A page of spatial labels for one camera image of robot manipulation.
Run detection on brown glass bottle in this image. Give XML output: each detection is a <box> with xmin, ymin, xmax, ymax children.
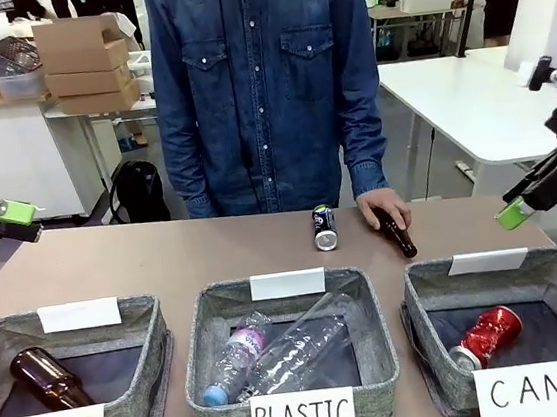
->
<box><xmin>7</xmin><ymin>341</ymin><xmax>95</xmax><ymax>417</ymax></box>
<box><xmin>371</xmin><ymin>205</ymin><xmax>420</xmax><ymax>263</ymax></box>

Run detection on crushed red soda can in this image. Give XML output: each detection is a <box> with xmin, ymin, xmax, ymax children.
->
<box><xmin>443</xmin><ymin>304</ymin><xmax>529</xmax><ymax>374</ymax></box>

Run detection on clear plastic bottle blue cap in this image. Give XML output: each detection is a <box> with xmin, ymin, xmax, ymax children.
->
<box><xmin>192</xmin><ymin>309</ymin><xmax>283</xmax><ymax>408</ymax></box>

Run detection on large clear plastic bottle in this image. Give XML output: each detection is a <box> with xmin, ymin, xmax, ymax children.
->
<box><xmin>226</xmin><ymin>289</ymin><xmax>368</xmax><ymax>403</ymax></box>

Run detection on person's left forearm denim sleeve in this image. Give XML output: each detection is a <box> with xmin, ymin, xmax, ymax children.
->
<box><xmin>339</xmin><ymin>100</ymin><xmax>393</xmax><ymax>201</ymax></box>

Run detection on person's right forearm denim sleeve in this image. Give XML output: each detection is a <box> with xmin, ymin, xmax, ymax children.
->
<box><xmin>159</xmin><ymin>125</ymin><xmax>216</xmax><ymax>223</ymax></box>

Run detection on white card on bottle basket rim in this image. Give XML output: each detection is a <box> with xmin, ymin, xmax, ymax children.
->
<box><xmin>36</xmin><ymin>295</ymin><xmax>124</xmax><ymax>335</ymax></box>

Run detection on white card on can basket rim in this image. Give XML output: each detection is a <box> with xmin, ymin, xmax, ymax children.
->
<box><xmin>445</xmin><ymin>246</ymin><xmax>531</xmax><ymax>278</ymax></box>

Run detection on grey felt basket bottle label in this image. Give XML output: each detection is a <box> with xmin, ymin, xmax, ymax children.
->
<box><xmin>0</xmin><ymin>291</ymin><xmax>182</xmax><ymax>417</ymax></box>

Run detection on grey felt basket can label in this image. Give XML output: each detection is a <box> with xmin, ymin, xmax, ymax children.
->
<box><xmin>393</xmin><ymin>244</ymin><xmax>557</xmax><ymax>417</ymax></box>

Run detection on white paper sign CAN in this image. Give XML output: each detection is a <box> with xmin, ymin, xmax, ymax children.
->
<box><xmin>472</xmin><ymin>360</ymin><xmax>557</xmax><ymax>417</ymax></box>

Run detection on grey felt basket plastic label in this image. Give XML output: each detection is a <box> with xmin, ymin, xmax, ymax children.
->
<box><xmin>173</xmin><ymin>260</ymin><xmax>407</xmax><ymax>417</ymax></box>

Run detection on black green drink can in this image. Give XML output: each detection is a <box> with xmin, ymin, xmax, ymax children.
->
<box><xmin>309</xmin><ymin>202</ymin><xmax>341</xmax><ymax>254</ymax></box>

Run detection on white card on plastic basket rim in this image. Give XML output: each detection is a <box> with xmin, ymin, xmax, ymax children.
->
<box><xmin>248</xmin><ymin>266</ymin><xmax>328</xmax><ymax>302</ymax></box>

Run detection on person's left hand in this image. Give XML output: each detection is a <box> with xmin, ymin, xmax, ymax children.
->
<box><xmin>355</xmin><ymin>186</ymin><xmax>414</xmax><ymax>236</ymax></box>

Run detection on white cabinet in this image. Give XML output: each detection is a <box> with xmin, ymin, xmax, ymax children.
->
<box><xmin>0</xmin><ymin>85</ymin><xmax>112</xmax><ymax>229</ymax></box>

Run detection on white power strip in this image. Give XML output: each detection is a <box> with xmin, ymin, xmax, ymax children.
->
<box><xmin>455</xmin><ymin>159</ymin><xmax>477</xmax><ymax>182</ymax></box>

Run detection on white desk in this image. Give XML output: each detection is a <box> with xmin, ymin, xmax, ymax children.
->
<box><xmin>42</xmin><ymin>90</ymin><xmax>173</xmax><ymax>230</ymax></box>

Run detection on large white table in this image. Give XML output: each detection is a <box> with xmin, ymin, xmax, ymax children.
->
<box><xmin>374</xmin><ymin>38</ymin><xmax>557</xmax><ymax>207</ymax></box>

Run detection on translucent plastic storage box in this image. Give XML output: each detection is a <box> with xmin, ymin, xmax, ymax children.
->
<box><xmin>0</xmin><ymin>68</ymin><xmax>50</xmax><ymax>103</ymax></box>

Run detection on black backpack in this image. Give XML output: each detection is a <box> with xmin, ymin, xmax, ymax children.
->
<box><xmin>104</xmin><ymin>155</ymin><xmax>173</xmax><ymax>228</ymax></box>

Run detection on flat closed cardboard box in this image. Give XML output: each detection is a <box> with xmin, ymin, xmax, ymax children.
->
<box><xmin>56</xmin><ymin>77</ymin><xmax>143</xmax><ymax>119</ymax></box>
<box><xmin>44</xmin><ymin>62</ymin><xmax>134</xmax><ymax>101</ymax></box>

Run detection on open cardboard box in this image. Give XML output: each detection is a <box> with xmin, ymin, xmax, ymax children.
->
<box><xmin>30</xmin><ymin>10</ymin><xmax>132</xmax><ymax>80</ymax></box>

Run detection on person's denim shirt torso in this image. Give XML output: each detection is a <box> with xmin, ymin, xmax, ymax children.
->
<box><xmin>143</xmin><ymin>0</ymin><xmax>393</xmax><ymax>227</ymax></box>

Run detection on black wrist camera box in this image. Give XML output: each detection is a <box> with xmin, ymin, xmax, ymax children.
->
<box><xmin>524</xmin><ymin>55</ymin><xmax>557</xmax><ymax>93</ymax></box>

